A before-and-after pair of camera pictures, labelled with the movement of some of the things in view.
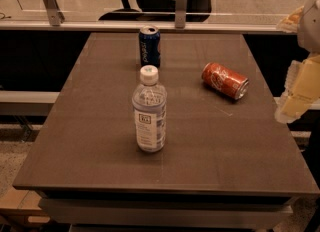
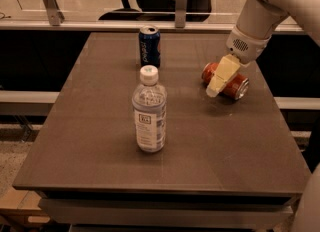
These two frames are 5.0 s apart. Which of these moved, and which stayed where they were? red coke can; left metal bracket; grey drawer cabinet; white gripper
Moved: white gripper
Stayed: grey drawer cabinet; red coke can; left metal bracket
